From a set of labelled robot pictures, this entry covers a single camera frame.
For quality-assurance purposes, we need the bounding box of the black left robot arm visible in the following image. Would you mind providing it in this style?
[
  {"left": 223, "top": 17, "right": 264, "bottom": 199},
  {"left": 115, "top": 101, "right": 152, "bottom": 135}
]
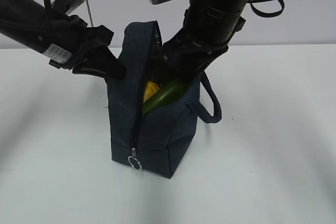
[{"left": 1, "top": 0, "right": 127, "bottom": 79}]

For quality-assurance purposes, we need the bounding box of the yellow pear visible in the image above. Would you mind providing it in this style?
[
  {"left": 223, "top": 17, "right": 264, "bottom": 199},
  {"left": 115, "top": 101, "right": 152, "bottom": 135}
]
[{"left": 143, "top": 81, "right": 160, "bottom": 103}]

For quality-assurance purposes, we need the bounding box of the dark blue fabric lunch bag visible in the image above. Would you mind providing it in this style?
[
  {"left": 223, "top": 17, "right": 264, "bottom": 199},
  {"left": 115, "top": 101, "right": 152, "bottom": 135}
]
[{"left": 105, "top": 21, "right": 222, "bottom": 178}]

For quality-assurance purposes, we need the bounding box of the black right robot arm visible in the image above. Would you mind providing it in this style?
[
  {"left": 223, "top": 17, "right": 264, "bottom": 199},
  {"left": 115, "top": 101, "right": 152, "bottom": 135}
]
[{"left": 162, "top": 0, "right": 248, "bottom": 77}]

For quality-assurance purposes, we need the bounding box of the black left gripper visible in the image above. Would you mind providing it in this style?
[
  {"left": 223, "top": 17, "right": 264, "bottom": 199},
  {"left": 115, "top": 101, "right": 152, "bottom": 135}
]
[{"left": 48, "top": 15, "right": 127, "bottom": 80}]

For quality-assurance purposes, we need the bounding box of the green cucumber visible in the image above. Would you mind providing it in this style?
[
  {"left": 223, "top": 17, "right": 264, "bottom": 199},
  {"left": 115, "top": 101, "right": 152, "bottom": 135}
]
[{"left": 142, "top": 79, "right": 188, "bottom": 116}]

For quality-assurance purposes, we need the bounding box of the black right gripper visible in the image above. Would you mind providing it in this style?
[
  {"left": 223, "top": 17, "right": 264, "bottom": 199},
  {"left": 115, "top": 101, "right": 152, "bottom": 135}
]
[{"left": 162, "top": 8, "right": 246, "bottom": 77}]

